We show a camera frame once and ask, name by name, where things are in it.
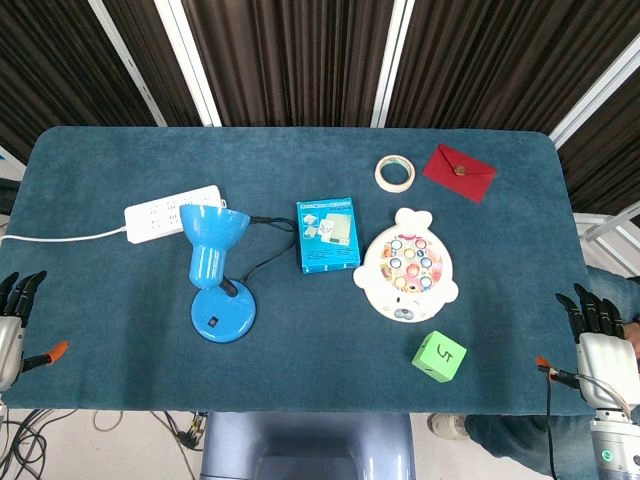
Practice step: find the red envelope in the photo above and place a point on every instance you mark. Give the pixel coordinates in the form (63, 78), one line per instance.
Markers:
(459, 172)

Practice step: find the blue product box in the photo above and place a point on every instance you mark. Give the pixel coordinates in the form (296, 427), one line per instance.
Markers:
(327, 235)

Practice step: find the masking tape roll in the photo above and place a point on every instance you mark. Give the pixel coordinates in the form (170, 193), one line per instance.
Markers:
(395, 172)

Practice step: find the white fishing game toy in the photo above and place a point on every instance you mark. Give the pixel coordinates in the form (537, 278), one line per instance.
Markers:
(406, 267)

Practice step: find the blue desk lamp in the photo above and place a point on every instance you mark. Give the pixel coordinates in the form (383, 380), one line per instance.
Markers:
(216, 260)

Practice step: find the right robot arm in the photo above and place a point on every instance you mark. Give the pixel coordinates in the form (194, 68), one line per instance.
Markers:
(616, 445)

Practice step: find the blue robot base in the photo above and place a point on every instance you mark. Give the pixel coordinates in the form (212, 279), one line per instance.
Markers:
(307, 446)

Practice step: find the green foam cube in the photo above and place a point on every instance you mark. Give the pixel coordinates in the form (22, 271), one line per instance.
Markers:
(439, 356)

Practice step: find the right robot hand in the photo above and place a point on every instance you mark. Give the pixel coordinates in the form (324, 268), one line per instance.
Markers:
(602, 350)

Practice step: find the blue table cloth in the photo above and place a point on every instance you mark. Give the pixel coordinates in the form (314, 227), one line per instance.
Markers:
(300, 320)

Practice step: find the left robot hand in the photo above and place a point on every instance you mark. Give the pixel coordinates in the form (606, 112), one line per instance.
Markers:
(10, 327)

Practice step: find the white power strip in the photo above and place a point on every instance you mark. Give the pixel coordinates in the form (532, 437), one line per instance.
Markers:
(172, 213)

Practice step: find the white sneaker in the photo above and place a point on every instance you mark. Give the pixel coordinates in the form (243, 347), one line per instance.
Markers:
(447, 426)

